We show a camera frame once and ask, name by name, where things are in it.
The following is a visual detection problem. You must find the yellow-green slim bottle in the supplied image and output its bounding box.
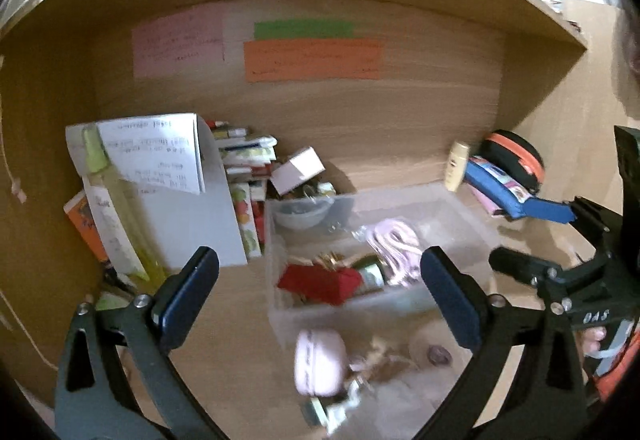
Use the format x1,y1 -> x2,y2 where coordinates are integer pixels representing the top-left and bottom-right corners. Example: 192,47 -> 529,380
82,124 -> 168,293

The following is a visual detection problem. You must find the cream plastic tube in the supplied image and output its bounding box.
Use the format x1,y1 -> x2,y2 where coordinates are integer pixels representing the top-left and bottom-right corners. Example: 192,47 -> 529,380
444,140 -> 472,192

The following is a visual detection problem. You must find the orange book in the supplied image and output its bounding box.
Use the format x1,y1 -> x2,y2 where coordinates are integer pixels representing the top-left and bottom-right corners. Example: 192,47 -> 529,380
63,190 -> 112,263

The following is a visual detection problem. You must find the pink flat booklet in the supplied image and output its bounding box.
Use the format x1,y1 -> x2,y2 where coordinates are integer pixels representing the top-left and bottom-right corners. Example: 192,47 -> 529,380
470,180 -> 516,218

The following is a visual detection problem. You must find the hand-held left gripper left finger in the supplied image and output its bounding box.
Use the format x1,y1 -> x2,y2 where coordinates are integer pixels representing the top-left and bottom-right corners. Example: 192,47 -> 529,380
54,246 -> 227,440

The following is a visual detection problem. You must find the beige figure keychain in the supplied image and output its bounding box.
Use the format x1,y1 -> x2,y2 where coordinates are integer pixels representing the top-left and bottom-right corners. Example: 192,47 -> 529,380
350,339 -> 401,378

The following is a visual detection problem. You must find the white handwritten paper sheet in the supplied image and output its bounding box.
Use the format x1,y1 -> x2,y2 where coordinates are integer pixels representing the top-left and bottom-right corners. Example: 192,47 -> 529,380
97,113 -> 207,195

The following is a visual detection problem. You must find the white upright folder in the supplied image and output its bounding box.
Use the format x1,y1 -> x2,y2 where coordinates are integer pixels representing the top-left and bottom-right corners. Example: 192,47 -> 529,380
66,115 -> 248,271

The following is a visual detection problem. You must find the blue pencil case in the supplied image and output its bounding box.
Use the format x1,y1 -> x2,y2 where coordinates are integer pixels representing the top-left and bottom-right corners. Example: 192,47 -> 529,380
464,155 -> 576,225

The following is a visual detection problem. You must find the clear plastic storage box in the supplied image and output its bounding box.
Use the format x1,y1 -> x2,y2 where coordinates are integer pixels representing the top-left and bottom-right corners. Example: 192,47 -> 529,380
264,184 -> 501,350

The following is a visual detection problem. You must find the grey small bowl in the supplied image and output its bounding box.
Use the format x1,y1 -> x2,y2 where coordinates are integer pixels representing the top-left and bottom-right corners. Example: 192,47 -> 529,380
274,197 -> 335,230

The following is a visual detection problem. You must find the wooden desktop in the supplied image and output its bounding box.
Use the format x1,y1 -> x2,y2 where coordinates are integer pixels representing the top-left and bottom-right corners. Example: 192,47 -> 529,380
90,170 -> 631,440

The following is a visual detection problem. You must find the stack of colourful slim boxes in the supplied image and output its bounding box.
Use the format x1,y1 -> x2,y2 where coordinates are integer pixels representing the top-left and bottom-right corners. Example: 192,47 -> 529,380
207,119 -> 278,260

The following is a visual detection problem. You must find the small white cardboard box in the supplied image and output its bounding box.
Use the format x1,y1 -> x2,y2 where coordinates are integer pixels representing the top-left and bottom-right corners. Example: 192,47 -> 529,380
270,147 -> 327,195

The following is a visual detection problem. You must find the orange and black round case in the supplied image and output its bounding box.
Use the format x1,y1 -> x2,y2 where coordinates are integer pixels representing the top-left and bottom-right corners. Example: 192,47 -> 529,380
481,131 -> 546,195

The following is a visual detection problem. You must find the gold-lid small jar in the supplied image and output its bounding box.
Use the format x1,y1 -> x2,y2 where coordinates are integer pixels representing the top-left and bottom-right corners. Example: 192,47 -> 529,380
350,256 -> 388,293

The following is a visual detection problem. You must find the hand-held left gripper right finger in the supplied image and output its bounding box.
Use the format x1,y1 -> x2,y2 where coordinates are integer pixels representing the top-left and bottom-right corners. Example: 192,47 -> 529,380
420,245 -> 592,440

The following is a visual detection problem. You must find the red cloth pouch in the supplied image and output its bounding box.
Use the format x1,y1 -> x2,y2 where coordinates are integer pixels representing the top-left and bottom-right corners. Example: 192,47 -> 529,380
277,264 -> 365,307

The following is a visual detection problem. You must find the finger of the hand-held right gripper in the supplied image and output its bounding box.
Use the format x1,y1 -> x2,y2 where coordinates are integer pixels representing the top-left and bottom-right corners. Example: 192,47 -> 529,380
520,196 -> 624,248
488,247 -> 576,293

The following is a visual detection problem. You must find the green sticky note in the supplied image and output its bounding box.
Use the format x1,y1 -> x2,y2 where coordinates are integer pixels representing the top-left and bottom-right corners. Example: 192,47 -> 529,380
254,20 -> 355,40

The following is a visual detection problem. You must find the pink sticky note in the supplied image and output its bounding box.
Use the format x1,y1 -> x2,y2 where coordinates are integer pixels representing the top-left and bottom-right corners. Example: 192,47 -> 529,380
132,5 -> 225,78

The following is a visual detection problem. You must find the white cord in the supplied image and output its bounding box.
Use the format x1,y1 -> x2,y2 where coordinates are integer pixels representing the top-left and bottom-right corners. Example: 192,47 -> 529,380
0,55 -> 61,371

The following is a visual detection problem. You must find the orange sticky note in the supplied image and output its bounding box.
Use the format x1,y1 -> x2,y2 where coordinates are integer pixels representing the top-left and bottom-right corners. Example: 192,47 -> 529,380
243,39 -> 383,84

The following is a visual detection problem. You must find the person's right hand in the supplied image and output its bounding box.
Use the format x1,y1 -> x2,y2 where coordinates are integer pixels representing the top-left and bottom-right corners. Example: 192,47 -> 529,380
574,326 -> 609,357

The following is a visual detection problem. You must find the pink coiled cable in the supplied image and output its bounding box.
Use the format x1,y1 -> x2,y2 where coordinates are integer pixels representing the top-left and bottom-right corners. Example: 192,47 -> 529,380
369,219 -> 426,288

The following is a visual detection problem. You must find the pink macaron-shaped case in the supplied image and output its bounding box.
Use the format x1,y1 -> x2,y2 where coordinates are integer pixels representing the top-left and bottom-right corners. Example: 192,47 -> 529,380
294,329 -> 348,397

